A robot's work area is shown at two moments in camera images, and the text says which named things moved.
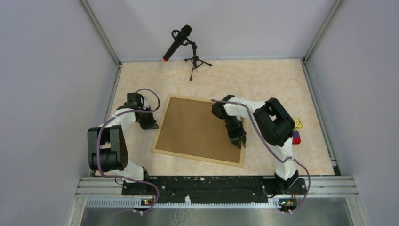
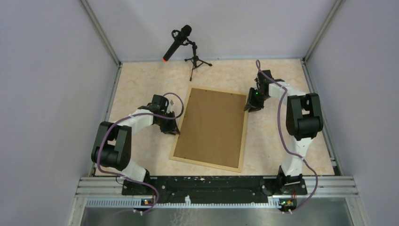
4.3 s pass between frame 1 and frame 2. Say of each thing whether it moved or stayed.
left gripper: moved
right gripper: moved
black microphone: stayed
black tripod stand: stayed
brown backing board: moved
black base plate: stayed
